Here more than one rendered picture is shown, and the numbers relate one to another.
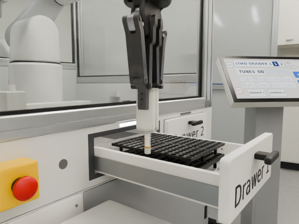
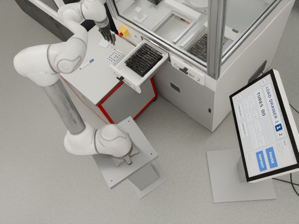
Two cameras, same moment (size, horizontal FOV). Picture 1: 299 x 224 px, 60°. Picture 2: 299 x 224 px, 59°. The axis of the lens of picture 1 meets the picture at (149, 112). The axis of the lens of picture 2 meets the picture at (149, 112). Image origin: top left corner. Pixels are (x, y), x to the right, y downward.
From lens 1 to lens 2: 2.13 m
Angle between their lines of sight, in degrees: 96
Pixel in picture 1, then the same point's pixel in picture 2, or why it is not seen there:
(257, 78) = (253, 110)
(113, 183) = not seen: hidden behind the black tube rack
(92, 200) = not seen: hidden behind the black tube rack
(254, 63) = (272, 105)
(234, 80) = (247, 91)
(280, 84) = (252, 133)
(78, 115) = (136, 29)
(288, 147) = not seen: outside the picture
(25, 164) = (121, 31)
